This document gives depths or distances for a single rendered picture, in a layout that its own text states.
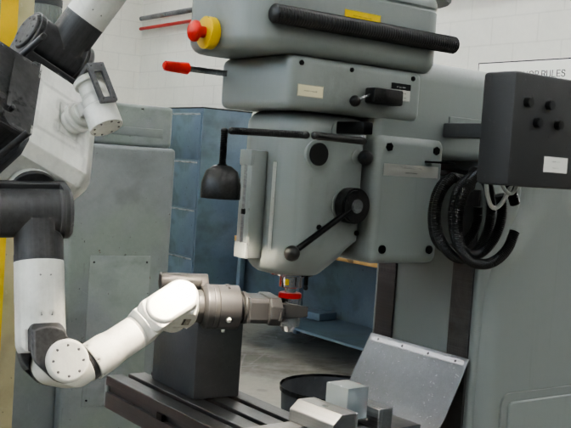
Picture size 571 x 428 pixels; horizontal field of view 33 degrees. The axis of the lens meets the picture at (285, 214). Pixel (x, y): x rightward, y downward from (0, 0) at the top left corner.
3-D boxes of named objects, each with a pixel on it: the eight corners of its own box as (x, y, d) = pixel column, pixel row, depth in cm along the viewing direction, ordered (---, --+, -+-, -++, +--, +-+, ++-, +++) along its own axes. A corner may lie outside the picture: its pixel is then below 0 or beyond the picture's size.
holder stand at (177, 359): (192, 400, 218) (198, 312, 217) (150, 378, 236) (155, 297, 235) (239, 396, 224) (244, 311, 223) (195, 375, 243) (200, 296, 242)
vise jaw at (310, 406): (332, 438, 170) (334, 415, 170) (288, 420, 180) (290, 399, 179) (357, 434, 174) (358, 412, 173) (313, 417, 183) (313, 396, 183)
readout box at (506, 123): (511, 186, 175) (521, 70, 174) (474, 183, 182) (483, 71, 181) (581, 190, 186) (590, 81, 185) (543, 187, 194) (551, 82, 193)
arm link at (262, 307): (285, 290, 188) (225, 288, 185) (281, 339, 189) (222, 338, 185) (267, 281, 200) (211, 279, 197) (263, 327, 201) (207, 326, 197)
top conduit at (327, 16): (278, 22, 168) (279, 2, 168) (264, 24, 171) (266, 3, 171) (460, 53, 194) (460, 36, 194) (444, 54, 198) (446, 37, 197)
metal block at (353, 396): (346, 421, 176) (347, 388, 176) (324, 413, 181) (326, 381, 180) (366, 418, 179) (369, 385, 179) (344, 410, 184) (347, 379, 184)
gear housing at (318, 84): (288, 107, 176) (291, 52, 175) (217, 108, 196) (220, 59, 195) (421, 122, 196) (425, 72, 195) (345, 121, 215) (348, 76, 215)
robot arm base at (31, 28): (-5, 70, 201) (25, 55, 194) (15, 20, 207) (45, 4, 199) (53, 106, 211) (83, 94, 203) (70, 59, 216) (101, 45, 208)
